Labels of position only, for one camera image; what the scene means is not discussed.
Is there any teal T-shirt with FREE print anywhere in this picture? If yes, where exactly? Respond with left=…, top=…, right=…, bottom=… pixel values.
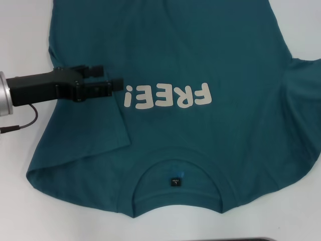
left=26, top=0, right=321, bottom=218

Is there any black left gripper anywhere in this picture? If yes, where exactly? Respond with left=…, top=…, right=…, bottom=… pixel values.
left=6, top=64, right=124, bottom=108

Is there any dark left arm cable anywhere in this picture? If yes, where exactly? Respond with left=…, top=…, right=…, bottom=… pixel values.
left=0, top=103, right=39, bottom=134

